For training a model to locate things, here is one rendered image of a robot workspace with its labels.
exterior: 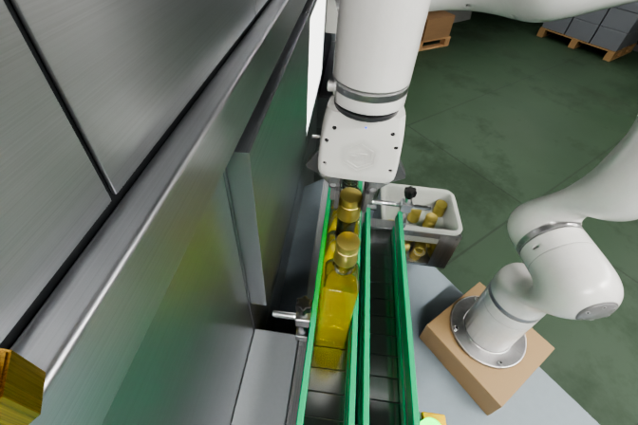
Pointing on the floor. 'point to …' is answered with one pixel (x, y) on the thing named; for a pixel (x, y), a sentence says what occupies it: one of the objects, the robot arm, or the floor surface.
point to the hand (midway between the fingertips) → (351, 194)
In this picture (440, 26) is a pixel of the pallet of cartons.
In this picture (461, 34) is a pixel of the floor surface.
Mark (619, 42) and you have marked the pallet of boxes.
